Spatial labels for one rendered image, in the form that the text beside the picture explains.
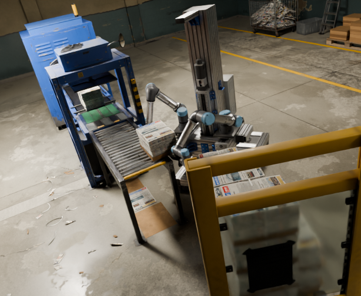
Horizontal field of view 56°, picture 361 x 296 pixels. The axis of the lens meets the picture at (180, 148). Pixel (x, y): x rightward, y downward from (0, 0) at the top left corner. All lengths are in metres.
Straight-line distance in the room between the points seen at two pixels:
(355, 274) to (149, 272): 2.02
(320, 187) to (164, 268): 2.22
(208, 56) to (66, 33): 3.44
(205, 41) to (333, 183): 2.34
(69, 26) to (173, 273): 4.59
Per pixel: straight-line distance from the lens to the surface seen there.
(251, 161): 1.27
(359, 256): 1.82
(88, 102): 5.05
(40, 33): 6.49
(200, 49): 3.54
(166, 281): 3.30
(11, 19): 11.51
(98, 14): 11.81
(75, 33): 6.46
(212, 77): 3.58
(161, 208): 4.04
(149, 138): 3.31
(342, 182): 1.49
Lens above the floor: 2.53
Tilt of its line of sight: 30 degrees down
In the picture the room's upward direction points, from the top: 11 degrees counter-clockwise
